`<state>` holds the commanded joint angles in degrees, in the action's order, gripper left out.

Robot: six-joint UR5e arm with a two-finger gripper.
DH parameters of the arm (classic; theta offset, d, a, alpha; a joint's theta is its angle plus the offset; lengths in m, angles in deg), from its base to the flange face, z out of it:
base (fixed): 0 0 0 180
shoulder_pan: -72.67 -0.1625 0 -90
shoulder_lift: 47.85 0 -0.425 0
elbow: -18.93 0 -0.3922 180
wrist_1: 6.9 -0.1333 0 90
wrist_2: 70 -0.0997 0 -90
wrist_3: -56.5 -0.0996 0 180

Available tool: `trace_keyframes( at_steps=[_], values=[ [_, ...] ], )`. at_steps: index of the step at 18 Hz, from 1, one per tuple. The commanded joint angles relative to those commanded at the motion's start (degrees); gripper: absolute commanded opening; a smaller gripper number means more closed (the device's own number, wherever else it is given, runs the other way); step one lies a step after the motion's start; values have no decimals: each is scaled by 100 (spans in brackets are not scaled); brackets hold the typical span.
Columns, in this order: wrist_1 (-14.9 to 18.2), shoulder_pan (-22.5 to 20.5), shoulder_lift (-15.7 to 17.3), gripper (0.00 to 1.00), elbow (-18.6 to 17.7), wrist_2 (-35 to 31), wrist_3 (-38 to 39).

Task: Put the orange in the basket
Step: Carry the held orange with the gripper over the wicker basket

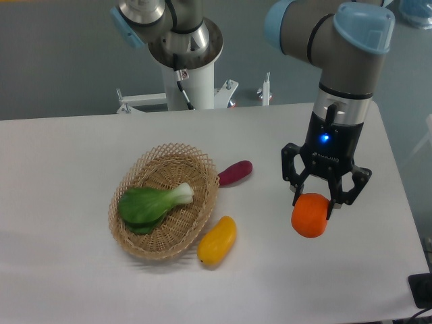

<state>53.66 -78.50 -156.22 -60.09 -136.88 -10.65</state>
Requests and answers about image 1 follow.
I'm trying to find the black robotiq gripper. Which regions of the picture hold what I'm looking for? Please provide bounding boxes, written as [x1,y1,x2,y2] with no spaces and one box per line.
[281,113,372,220]

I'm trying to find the orange fruit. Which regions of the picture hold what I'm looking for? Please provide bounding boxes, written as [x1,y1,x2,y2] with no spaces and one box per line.
[291,193,329,238]

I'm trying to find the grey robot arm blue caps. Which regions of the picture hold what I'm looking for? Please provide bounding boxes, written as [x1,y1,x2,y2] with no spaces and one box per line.
[110,1,395,213]

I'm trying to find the woven wicker basket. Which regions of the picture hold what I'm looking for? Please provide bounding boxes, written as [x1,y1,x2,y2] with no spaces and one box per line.
[109,143,219,261]

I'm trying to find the purple sweet potato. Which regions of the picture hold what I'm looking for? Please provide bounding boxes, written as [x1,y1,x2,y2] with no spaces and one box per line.
[218,160,253,186]

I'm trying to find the yellow mango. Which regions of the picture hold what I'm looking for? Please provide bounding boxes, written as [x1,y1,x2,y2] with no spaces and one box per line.
[197,215,237,267]

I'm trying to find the black device at table edge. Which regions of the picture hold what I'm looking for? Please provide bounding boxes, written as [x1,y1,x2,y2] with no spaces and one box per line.
[408,273,431,308]

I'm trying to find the blue object top right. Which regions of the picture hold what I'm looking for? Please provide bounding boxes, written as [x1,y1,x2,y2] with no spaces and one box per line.
[399,0,431,30]

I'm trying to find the green bok choy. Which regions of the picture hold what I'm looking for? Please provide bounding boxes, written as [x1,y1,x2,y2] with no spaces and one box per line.
[117,183,194,235]

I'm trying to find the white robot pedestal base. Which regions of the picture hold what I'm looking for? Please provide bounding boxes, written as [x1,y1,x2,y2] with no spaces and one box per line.
[117,18,239,113]

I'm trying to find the black cable on pedestal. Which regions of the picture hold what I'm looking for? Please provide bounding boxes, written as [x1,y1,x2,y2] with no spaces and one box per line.
[172,53,196,111]

